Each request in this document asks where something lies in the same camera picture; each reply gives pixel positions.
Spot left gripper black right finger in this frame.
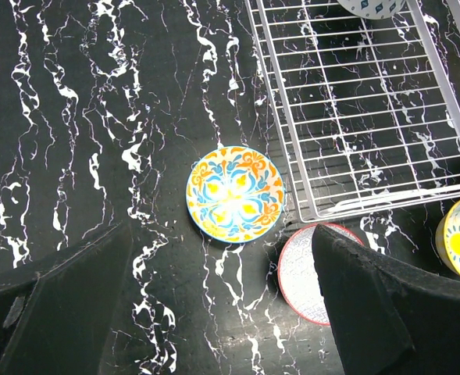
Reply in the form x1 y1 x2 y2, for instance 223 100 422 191
312 225 460 374

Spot white wire dish rack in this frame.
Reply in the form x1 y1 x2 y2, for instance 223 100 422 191
246 1 460 223

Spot orange blue floral bowl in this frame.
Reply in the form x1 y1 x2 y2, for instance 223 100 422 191
185 145 286 244

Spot blue patterned bowl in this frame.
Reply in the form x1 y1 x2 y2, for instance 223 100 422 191
337 0 406 20

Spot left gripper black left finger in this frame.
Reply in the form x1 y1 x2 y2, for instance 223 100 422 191
0 223 133 374

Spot grey red-rimmed patterned bowl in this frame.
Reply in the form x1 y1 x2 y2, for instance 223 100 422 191
276 222 366 327

